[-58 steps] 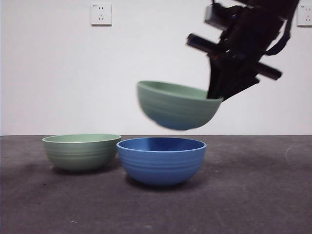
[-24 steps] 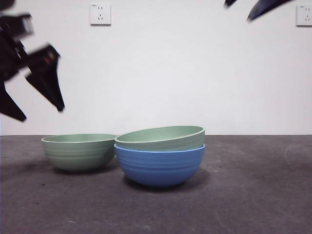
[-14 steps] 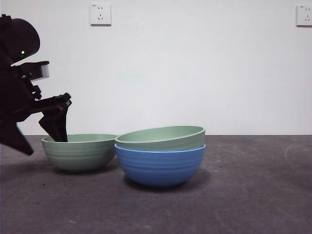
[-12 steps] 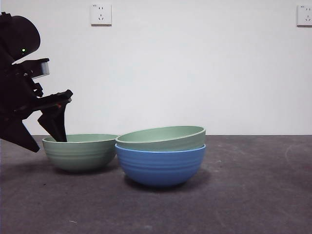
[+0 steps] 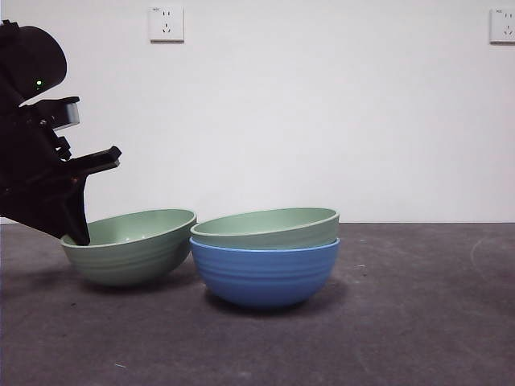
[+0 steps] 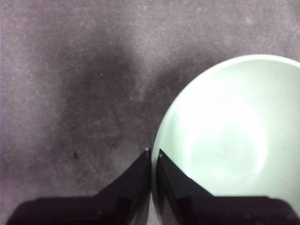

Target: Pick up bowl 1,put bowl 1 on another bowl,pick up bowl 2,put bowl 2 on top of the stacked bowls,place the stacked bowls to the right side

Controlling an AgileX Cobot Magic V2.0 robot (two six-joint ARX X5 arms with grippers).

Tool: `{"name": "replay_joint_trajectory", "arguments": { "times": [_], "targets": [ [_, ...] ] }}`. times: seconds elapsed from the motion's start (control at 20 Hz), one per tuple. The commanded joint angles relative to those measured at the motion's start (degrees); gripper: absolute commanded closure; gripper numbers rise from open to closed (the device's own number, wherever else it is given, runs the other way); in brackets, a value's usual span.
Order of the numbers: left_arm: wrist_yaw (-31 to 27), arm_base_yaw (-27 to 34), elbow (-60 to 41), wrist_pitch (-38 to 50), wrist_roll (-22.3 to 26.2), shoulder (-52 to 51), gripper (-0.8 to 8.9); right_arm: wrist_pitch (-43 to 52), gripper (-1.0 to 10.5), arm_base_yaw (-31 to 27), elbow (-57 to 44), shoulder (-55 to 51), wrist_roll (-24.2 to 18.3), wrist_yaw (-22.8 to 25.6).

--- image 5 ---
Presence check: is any green bowl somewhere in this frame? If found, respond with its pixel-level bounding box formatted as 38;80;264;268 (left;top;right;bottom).
60;207;198;287
189;207;341;250

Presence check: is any blue bowl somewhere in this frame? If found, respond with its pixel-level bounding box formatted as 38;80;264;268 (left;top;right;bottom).
188;236;341;310

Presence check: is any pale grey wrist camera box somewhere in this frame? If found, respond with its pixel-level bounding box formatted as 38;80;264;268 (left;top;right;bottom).
51;97;81;130

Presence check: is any white wall socket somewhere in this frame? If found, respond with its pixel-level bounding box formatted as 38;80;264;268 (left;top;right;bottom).
488;7;515;45
150;6;186;44

